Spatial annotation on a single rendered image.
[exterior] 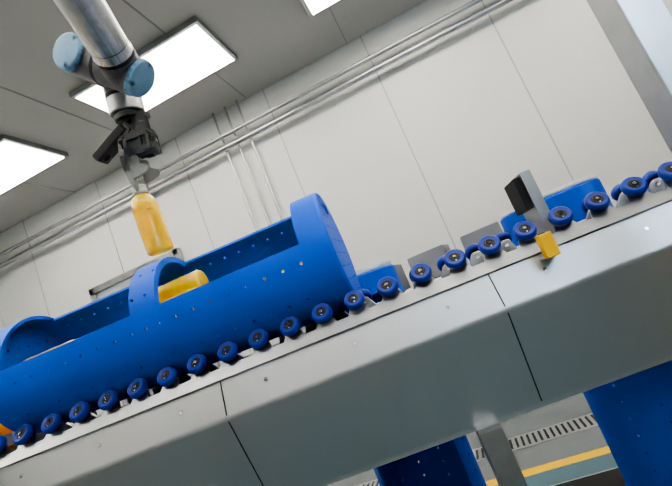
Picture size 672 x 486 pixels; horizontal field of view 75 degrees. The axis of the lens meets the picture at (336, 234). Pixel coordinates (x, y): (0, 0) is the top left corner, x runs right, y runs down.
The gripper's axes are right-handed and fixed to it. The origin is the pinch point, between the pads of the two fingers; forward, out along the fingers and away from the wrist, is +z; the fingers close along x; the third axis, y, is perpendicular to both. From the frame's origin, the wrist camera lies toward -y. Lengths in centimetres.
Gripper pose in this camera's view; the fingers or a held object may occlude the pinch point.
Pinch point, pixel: (138, 188)
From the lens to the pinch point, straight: 128.4
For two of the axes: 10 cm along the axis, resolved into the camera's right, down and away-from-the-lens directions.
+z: 2.7, 9.6, -0.8
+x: 0.9, 0.6, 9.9
